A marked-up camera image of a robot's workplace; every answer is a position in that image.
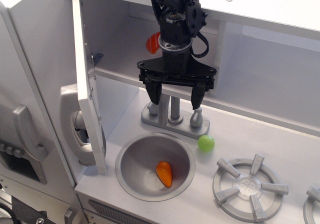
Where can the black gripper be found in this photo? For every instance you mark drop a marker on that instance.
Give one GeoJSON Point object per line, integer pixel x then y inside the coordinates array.
{"type": "Point", "coordinates": [176, 66]}

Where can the white toy microwave door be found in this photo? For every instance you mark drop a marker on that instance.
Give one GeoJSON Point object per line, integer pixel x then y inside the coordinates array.
{"type": "Point", "coordinates": [87, 89]}

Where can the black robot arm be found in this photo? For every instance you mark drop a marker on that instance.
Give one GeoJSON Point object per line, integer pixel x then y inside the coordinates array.
{"type": "Point", "coordinates": [180, 21]}

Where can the grey toy faucet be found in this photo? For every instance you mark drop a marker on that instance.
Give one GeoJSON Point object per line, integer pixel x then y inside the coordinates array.
{"type": "Point", "coordinates": [168, 115]}

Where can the salmon sushi toy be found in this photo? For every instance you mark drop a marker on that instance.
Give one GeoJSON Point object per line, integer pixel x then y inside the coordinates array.
{"type": "Point", "coordinates": [152, 44]}

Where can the green toy ball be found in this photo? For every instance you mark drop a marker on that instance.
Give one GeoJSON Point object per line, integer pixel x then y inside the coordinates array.
{"type": "Point", "coordinates": [206, 143]}

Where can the orange toy carrot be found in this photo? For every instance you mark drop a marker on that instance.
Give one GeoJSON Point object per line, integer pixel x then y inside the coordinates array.
{"type": "Point", "coordinates": [164, 173]}

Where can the silver sink bowl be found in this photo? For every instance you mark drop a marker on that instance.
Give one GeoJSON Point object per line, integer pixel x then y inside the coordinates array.
{"type": "Point", "coordinates": [136, 164]}

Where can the grey toy telephone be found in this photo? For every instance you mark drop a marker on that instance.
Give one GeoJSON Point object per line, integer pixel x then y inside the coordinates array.
{"type": "Point", "coordinates": [73, 126]}

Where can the grey toy stove burner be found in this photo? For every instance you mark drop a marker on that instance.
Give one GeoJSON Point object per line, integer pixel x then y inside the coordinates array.
{"type": "Point", "coordinates": [248, 190]}

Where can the grey ice dispenser panel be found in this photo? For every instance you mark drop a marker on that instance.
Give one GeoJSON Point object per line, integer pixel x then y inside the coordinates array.
{"type": "Point", "coordinates": [16, 159]}

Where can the grey fridge door handle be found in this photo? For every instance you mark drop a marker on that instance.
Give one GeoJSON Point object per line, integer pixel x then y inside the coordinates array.
{"type": "Point", "coordinates": [27, 133]}

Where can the grey oven door handle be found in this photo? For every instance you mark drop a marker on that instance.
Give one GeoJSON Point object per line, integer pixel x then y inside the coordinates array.
{"type": "Point", "coordinates": [69, 216]}

